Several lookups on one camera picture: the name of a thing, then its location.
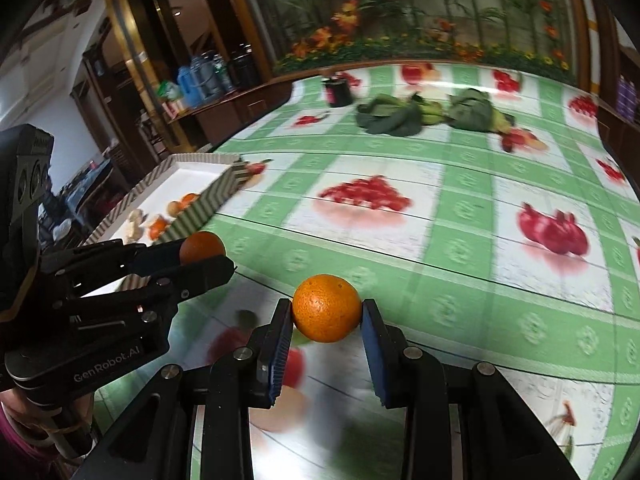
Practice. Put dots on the green checked fruit-print tablecloth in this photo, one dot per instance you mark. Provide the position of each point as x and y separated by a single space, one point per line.
450 270

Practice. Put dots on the orange mandarin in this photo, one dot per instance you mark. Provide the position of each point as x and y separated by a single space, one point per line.
326 310
202 247
189 200
157 226

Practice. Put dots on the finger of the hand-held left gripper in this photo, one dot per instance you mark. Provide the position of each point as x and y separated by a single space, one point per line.
150 257
205 272

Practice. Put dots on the person's left hand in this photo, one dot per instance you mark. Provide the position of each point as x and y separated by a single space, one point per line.
12 405

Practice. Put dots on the white tray with striped rim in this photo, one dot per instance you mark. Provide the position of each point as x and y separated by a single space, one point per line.
165 185

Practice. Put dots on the black appliance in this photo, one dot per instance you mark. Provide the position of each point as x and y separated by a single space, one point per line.
245 67

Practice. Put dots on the dark green leafy vegetable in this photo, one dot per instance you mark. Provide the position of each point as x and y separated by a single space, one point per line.
392 116

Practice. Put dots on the green and white bag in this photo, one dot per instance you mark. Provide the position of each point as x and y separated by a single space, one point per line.
167 92

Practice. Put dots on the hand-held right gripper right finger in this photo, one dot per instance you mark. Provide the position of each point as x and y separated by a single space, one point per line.
375 360

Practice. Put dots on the grey-blue thermos jug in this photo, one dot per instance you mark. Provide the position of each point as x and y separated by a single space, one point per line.
205 76

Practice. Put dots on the beige ginger piece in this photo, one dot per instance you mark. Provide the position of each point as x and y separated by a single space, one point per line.
135 221

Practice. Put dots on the brown round fruit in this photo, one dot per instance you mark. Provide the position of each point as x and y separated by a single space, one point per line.
175 207

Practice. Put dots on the purple bottles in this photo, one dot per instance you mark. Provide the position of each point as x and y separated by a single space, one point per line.
625 95

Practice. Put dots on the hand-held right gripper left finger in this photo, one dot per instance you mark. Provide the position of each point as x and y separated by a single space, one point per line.
279 355

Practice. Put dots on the blue plastic jug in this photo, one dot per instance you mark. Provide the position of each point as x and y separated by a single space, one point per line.
186 82

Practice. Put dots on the wooden cabinet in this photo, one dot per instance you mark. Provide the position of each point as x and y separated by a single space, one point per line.
240 110

